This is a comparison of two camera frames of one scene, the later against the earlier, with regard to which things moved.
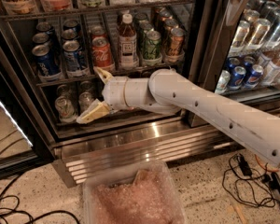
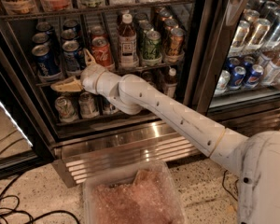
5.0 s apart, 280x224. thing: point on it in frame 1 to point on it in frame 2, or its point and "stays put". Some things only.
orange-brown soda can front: x=175 y=50 stays put
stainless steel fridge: x=48 y=43 stays put
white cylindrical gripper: x=114 y=92 to x=90 y=77
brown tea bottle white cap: x=127 y=44 stays put
